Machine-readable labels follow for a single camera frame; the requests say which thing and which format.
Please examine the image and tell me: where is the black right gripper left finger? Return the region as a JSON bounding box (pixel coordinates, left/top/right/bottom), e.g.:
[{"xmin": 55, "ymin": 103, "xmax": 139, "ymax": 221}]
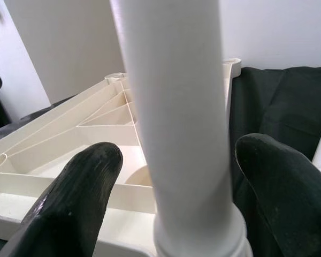
[{"xmin": 0, "ymin": 141, "xmax": 124, "ymax": 257}]

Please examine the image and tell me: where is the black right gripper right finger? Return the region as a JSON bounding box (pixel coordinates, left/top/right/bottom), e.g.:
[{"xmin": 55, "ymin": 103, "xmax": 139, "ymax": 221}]
[{"xmin": 234, "ymin": 133, "xmax": 321, "ymax": 257}]

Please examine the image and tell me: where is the white plastic table top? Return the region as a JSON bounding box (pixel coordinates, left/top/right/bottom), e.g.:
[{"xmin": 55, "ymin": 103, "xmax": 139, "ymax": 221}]
[{"xmin": 0, "ymin": 57, "xmax": 243, "ymax": 257}]

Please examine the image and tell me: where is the black table cloth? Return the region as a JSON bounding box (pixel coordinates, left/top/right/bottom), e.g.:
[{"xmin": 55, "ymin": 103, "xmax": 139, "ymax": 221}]
[{"xmin": 0, "ymin": 65, "xmax": 321, "ymax": 257}]

